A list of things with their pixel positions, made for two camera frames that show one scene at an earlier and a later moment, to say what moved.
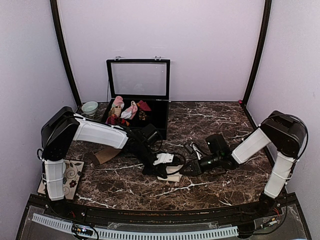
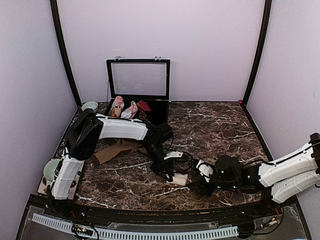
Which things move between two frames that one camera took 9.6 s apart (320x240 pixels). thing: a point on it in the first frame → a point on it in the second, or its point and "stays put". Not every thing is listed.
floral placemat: x=73 y=173 stays put
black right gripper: x=196 y=166 → x=202 y=187
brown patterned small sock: x=142 y=115 stays put
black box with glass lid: x=146 y=79 stays put
